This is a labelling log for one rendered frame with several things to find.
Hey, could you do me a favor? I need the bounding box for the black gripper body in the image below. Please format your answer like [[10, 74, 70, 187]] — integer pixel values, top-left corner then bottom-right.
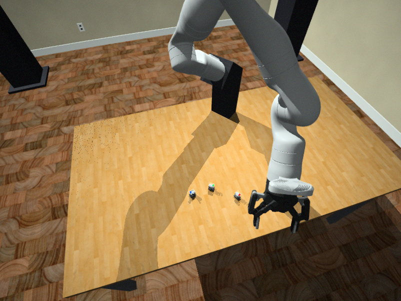
[[262, 178, 298, 213]]

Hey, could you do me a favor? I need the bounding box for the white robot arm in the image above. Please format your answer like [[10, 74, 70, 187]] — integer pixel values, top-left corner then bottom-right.
[[168, 0, 321, 196]]

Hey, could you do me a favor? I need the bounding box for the clear relay with green button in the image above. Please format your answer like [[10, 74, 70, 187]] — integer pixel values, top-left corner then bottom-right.
[[208, 182, 215, 191]]

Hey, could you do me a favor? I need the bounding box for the small clear relay with red button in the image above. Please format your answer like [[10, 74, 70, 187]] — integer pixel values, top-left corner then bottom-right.
[[233, 190, 242, 200]]

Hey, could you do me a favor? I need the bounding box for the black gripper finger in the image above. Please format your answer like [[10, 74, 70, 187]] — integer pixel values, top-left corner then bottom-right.
[[283, 196, 310, 234], [247, 189, 278, 229]]

